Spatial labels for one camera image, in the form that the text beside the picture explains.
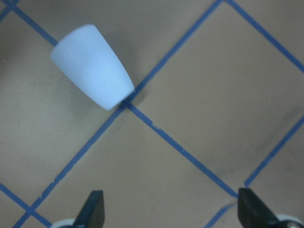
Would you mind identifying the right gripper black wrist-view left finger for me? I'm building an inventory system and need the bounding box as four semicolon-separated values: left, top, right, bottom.
74;190;105;228

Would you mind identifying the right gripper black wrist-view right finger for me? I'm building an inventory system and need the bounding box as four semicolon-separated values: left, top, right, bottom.
237;188;278;228

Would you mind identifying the light blue plastic cup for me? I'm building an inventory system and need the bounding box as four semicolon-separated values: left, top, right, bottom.
50;24;135;110

